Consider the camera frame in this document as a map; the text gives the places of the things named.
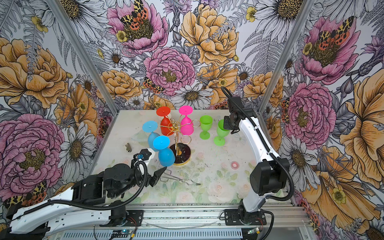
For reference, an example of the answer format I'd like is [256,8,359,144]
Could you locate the green wine glass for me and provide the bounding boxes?
[214,120,230,147]
[200,115,213,140]

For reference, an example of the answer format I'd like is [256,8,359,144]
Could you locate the green wine glass front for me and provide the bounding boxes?
[200,115,213,140]

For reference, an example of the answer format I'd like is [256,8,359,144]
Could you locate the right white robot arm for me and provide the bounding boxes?
[221,87,295,225]

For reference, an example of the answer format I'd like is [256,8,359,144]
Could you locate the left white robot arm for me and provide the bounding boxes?
[1,161,166,240]

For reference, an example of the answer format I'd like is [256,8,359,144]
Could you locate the blue wine glass front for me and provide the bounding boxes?
[153,136,176,167]

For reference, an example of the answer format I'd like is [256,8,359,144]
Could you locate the blue wine glass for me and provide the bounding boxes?
[142,121,160,152]
[153,136,176,167]

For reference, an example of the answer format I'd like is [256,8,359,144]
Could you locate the pink wine glass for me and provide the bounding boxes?
[179,106,194,136]

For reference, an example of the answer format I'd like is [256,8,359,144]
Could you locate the blue wine glass rear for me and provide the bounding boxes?
[142,121,160,152]

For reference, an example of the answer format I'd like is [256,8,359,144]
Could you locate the red wine glass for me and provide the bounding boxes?
[157,107,173,137]

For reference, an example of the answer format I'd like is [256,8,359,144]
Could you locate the small tan clip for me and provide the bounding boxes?
[125,143,132,153]

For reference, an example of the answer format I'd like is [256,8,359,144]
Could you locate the metal wire tongs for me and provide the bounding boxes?
[160,169,202,186]

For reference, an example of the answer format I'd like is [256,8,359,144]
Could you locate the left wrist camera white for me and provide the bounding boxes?
[131,148,156,175]

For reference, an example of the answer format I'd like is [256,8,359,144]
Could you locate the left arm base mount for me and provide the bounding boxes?
[117,210,144,227]

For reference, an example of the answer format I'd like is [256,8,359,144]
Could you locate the gold wire glass rack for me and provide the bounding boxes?
[160,119,201,166]

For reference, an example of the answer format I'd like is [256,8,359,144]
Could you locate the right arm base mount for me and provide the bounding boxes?
[224,209,267,226]

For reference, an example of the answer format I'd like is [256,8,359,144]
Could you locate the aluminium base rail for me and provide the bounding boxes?
[47,203,315,240]

